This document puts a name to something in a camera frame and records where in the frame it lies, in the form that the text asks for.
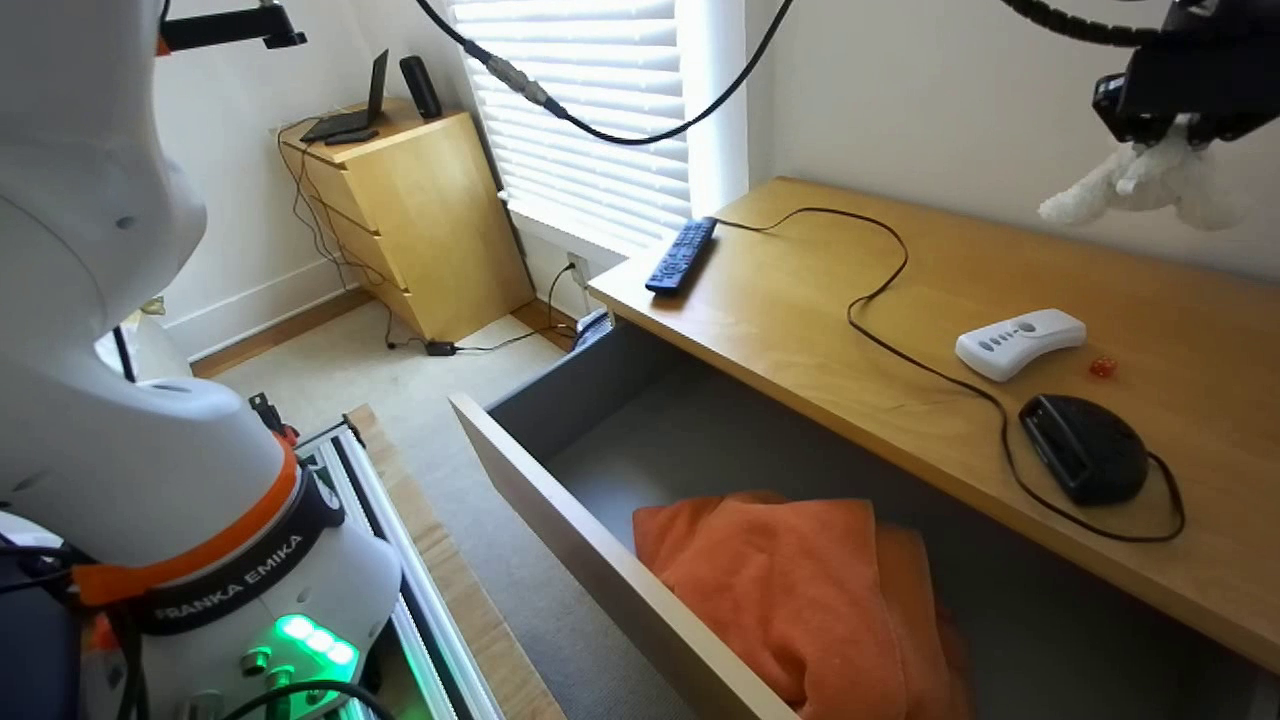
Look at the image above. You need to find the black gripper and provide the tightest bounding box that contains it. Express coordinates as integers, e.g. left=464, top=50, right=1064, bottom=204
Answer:
left=1093, top=0, right=1280, bottom=154

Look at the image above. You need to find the white handheld remote device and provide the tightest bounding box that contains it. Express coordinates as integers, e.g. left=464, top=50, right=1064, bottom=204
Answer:
left=952, top=303, right=1093, bottom=387

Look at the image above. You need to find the black oval desk device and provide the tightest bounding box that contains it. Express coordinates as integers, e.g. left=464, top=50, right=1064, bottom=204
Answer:
left=1017, top=392, right=1152, bottom=508

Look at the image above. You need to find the light wooden desk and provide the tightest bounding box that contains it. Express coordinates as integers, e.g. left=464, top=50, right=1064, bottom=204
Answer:
left=583, top=175, right=1280, bottom=678

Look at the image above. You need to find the black television remote control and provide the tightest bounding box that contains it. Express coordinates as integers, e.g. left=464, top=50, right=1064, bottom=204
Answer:
left=643, top=217, right=724, bottom=299

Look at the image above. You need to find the white slatted window blind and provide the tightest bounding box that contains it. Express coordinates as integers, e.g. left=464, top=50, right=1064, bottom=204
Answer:
left=445, top=0, right=698, bottom=257

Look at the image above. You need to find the orange folded towel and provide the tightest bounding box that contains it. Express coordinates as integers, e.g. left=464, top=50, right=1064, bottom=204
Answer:
left=629, top=493, right=976, bottom=720

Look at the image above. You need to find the open wooden desk drawer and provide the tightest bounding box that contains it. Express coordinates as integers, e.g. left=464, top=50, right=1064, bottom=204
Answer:
left=449, top=316, right=1280, bottom=720

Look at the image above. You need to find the black upright speaker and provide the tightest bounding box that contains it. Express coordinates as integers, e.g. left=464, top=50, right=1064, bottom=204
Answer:
left=398, top=52, right=449, bottom=128

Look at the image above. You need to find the light wooden dresser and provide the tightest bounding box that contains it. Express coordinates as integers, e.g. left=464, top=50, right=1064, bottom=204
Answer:
left=278, top=103, right=538, bottom=345

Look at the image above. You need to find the black open laptop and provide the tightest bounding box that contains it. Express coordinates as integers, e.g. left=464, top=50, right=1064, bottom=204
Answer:
left=298, top=50, right=392, bottom=150

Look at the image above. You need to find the robot mounting platform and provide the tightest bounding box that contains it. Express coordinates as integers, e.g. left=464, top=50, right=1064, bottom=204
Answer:
left=298, top=405, right=568, bottom=720

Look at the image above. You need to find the black bar with orange end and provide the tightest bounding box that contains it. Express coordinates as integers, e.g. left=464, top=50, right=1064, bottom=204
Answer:
left=154, top=0, right=313, bottom=61

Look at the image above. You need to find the black corrugated cable conduit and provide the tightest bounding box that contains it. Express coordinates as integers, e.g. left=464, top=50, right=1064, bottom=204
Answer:
left=1001, top=0, right=1176, bottom=52

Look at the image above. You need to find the thin black desk cable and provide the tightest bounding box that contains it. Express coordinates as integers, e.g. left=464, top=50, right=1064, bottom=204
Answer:
left=712, top=199, right=1191, bottom=548

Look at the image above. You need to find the white window frame trim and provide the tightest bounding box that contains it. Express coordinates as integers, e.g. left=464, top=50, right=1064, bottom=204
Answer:
left=674, top=0, right=762, bottom=226

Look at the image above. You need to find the black hanging cable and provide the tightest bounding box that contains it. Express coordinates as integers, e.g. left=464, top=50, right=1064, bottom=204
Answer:
left=412, top=0, right=799, bottom=150

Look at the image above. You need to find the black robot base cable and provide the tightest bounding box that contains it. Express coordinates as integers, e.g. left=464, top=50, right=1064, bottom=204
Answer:
left=218, top=678, right=405, bottom=720

